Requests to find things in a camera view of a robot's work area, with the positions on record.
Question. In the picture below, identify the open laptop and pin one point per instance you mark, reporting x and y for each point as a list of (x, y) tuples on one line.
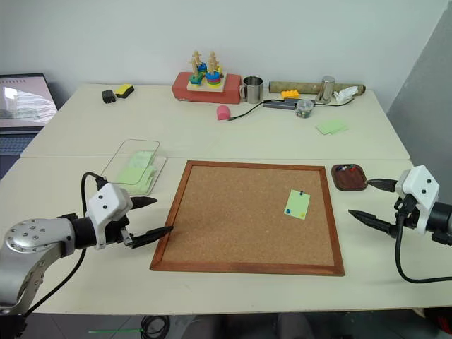
[(24, 102)]

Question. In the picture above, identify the stainless steel cylinder cup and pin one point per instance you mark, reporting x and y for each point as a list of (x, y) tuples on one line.
[(325, 90)]

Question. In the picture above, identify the yellow toy brick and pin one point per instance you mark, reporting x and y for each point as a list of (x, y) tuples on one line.
[(291, 94)]

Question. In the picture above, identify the green paper note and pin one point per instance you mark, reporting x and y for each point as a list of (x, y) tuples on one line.
[(297, 205)]

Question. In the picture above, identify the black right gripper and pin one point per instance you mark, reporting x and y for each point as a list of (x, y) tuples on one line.
[(409, 212)]

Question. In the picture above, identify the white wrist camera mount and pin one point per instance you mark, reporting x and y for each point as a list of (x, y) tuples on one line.
[(106, 205), (420, 183)]

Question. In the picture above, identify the clear plastic tray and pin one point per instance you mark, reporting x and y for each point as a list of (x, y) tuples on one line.
[(137, 146)]

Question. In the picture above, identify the red rectangular box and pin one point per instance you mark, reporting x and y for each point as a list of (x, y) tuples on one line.
[(231, 92)]

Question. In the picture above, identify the white crumpled cloth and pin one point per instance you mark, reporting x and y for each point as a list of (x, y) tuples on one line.
[(344, 95)]

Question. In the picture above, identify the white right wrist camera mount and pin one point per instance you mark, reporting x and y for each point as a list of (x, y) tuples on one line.
[(420, 183)]

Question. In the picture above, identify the dark brown wooden tray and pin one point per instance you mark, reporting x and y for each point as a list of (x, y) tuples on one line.
[(347, 182)]

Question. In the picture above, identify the black power adapter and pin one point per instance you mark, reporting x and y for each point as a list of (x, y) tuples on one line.
[(108, 96)]

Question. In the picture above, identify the green note stack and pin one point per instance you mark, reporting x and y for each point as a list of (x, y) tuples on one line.
[(136, 173)]

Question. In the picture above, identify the small glass jar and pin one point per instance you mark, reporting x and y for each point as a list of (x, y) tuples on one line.
[(304, 109)]

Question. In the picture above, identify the brown cardboard tube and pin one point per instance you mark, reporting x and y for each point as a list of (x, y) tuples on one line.
[(300, 85)]

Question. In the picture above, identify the green sticky note pad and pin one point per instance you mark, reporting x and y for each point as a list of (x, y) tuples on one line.
[(332, 127)]

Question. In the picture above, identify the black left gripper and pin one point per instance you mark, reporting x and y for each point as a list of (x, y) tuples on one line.
[(118, 233)]

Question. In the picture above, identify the grey usb hub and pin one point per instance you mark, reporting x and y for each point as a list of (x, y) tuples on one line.
[(279, 104)]

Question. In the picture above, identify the wood-framed cork board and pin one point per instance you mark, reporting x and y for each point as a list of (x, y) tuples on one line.
[(233, 219)]

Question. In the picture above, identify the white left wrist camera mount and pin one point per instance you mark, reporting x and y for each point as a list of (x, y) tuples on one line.
[(106, 205)]

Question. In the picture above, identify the stainless steel mug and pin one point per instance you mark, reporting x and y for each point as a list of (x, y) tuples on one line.
[(253, 90)]

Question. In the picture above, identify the wooden colourful stacking toy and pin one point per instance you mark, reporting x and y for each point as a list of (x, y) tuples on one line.
[(206, 79)]

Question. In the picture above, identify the red object under table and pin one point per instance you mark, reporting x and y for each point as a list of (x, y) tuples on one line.
[(436, 323)]

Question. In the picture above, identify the yellow black sponge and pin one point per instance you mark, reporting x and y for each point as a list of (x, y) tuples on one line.
[(124, 90)]

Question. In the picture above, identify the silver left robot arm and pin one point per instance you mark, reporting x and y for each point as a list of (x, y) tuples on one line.
[(33, 243)]

